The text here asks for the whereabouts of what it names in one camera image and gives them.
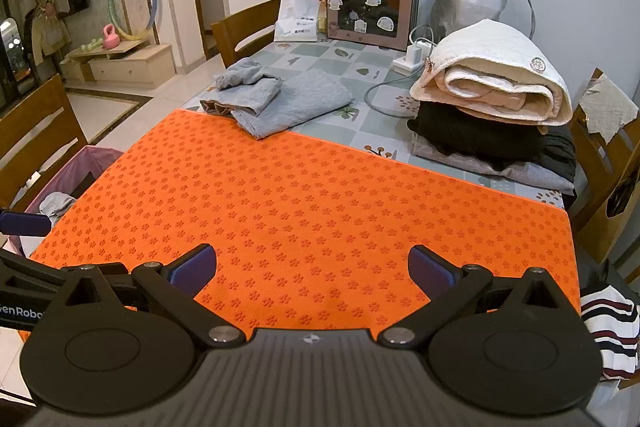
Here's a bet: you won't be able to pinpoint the striped sweater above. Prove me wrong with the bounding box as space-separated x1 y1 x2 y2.
580 284 640 380

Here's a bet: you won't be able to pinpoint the cream folded blanket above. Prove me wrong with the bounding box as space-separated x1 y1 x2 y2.
409 19 573 126

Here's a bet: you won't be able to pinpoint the white power strip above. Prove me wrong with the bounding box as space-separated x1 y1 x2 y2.
392 44 431 75

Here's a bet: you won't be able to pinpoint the leaf-patterned tablecloth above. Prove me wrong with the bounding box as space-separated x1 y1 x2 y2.
180 38 576 210

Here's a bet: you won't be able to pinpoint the pink laundry basket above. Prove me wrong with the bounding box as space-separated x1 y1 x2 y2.
10 146 126 258

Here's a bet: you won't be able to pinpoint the beige TV cabinet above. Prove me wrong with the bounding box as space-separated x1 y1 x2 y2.
60 38 175 88

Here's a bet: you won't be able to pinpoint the wooden chair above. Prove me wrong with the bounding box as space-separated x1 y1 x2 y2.
567 68 640 258
211 0 283 70
0 74 90 212

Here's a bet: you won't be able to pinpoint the orange flower-embossed mat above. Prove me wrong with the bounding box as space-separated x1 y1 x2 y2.
17 109 582 343

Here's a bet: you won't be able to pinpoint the beige cloth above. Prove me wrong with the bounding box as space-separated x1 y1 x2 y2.
580 74 640 145

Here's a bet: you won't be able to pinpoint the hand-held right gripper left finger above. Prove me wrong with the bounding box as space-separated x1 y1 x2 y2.
60 243 247 350

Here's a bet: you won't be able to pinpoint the black folded garment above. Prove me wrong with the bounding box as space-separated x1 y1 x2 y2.
406 99 551 160

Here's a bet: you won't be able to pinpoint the light grey crumpled garment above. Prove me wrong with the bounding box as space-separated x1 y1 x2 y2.
39 192 77 224

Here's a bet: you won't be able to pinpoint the coat rack with clothes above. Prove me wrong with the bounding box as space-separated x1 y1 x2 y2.
22 0 68 58

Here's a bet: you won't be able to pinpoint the dark folded garment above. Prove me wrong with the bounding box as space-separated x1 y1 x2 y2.
535 127 578 192

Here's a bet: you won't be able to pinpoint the light grey folded garment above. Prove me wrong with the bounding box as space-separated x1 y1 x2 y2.
411 134 576 195

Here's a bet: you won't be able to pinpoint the white charger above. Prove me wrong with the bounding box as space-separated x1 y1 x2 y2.
406 38 435 64

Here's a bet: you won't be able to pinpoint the grey sweatpants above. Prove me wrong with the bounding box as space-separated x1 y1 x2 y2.
199 58 284 118

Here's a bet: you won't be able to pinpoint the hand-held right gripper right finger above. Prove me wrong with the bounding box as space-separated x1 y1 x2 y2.
377 245 583 350

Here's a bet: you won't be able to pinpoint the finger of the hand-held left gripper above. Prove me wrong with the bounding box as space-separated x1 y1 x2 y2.
0 211 52 238

